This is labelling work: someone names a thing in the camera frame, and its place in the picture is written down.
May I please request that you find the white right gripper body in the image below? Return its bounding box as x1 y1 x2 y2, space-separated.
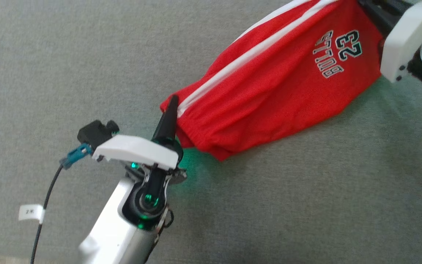
381 0 422 100

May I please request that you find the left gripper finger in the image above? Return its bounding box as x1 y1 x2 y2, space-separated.
152 95 180 146

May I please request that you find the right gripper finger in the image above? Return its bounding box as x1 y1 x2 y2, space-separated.
358 0 413 37

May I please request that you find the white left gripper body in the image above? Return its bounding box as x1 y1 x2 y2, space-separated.
93 135 188 184

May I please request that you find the red and white basketball garment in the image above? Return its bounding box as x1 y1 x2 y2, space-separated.
160 0 384 162

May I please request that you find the black cable teal connector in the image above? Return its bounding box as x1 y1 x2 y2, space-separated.
19 143 92 264

